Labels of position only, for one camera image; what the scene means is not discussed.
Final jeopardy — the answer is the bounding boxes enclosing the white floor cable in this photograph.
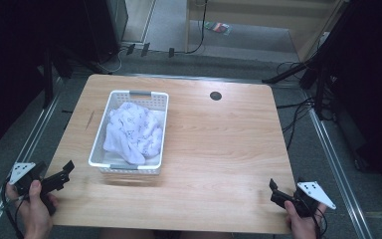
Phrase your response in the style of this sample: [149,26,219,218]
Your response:
[97,46,128,75]

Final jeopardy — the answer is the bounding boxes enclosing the person's right hand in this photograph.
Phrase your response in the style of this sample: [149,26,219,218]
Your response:
[284,199,328,239]

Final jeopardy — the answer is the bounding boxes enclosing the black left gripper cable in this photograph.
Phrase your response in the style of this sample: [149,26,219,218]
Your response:
[0,178,28,239]

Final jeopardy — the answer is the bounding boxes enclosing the white plastic basket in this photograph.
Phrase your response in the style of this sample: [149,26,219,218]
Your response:
[88,89,170,176]

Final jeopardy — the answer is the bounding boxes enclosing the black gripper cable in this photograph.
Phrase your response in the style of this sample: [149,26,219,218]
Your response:
[0,178,28,239]
[311,202,330,239]

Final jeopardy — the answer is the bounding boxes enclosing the black stand with legs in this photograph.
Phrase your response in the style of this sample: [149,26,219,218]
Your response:
[262,49,333,121]

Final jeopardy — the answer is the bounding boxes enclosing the metal floor rail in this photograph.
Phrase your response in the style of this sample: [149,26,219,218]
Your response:
[0,75,65,239]
[305,99,375,239]

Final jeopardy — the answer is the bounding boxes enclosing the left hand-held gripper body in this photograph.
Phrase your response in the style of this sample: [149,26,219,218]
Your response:
[8,160,58,217]

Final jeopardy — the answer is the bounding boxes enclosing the dark cabinet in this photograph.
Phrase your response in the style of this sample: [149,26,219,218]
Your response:
[82,0,129,65]

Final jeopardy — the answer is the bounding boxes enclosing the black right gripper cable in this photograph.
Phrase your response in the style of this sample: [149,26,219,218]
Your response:
[311,202,330,239]

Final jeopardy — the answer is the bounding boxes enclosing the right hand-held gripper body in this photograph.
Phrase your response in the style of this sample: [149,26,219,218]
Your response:
[278,180,338,219]

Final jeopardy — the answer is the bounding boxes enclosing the white patterned cloth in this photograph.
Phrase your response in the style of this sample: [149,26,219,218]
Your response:
[102,101,164,166]

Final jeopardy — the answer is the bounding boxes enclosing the black hanging cable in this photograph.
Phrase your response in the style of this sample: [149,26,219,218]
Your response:
[185,0,211,55]

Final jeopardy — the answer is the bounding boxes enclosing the black floor cables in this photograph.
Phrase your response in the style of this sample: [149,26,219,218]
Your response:
[275,60,316,150]

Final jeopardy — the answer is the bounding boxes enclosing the colourful packet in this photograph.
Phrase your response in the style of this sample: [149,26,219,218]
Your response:
[204,21,233,36]

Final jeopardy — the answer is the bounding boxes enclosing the person's left hand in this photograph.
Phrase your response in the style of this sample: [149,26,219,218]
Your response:
[5,179,60,239]

